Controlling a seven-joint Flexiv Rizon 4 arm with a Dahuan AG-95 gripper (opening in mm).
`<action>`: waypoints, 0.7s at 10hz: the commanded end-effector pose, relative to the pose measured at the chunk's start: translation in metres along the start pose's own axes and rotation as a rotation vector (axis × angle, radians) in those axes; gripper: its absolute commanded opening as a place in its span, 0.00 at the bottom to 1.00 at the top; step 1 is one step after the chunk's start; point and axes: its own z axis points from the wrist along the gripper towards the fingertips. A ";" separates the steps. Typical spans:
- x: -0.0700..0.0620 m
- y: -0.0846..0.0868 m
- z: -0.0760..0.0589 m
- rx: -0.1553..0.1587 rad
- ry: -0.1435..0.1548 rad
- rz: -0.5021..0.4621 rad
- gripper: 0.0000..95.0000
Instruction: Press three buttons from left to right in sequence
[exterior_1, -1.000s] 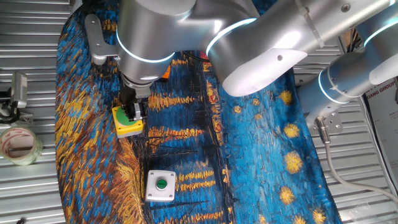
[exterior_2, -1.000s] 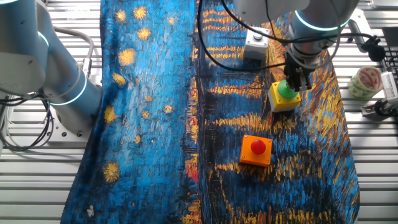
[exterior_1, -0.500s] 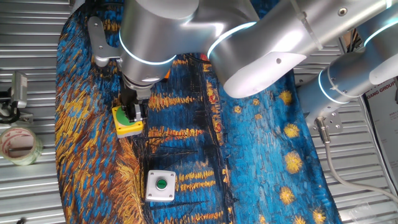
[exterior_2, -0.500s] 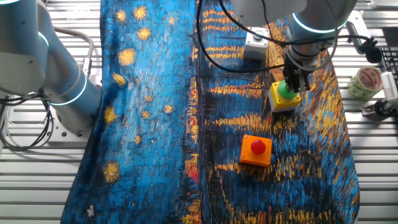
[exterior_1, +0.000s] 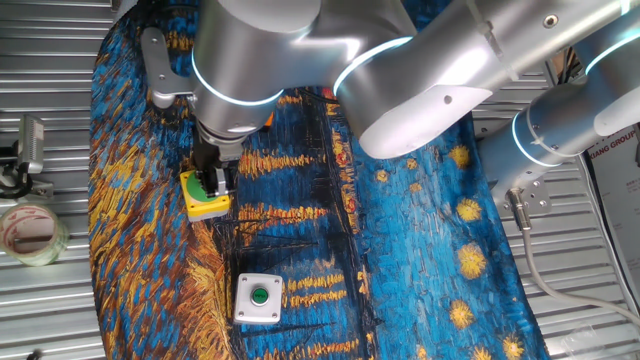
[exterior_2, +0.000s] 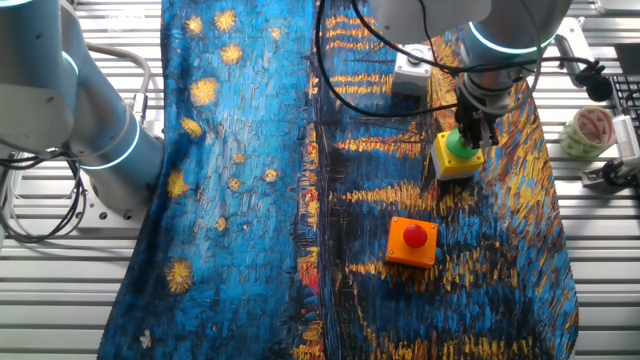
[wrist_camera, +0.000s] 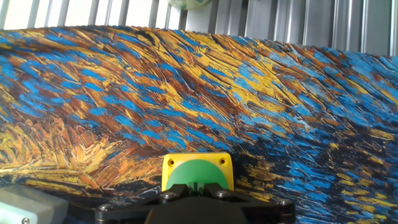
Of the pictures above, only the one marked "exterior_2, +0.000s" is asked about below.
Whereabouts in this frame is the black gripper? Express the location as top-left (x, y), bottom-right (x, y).
top-left (453, 94), bottom-right (502, 151)

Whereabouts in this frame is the yellow box green mushroom button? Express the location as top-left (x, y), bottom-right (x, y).
top-left (430, 128), bottom-right (486, 182)

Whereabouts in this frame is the white box small green button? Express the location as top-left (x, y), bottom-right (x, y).
top-left (390, 43), bottom-right (435, 98)

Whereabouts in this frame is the orange box red button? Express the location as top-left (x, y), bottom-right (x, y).
top-left (383, 215), bottom-right (440, 270)

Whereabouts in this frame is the clear packing tape roll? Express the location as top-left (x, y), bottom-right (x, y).
top-left (558, 105), bottom-right (618, 162)

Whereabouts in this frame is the white clamp tool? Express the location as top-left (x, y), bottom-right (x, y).
top-left (579, 158), bottom-right (640, 194)

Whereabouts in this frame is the black keyboard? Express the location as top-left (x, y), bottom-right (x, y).
top-left (608, 74), bottom-right (640, 126)

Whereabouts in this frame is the black box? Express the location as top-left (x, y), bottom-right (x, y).
top-left (613, 43), bottom-right (640, 76)

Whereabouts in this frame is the grey flat device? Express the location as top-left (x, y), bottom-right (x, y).
top-left (594, 0), bottom-right (640, 15)

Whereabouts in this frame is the starry night painting tablecloth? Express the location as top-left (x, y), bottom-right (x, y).
top-left (97, 0), bottom-right (581, 360)

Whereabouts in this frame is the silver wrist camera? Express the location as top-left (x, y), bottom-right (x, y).
top-left (553, 17), bottom-right (587, 64)

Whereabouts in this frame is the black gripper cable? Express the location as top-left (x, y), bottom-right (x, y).
top-left (314, 0), bottom-right (596, 120)

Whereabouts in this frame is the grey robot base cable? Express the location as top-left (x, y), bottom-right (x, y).
top-left (84, 42), bottom-right (152, 126)

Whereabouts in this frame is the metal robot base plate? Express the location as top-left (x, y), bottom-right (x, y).
top-left (74, 169), bottom-right (146, 232)

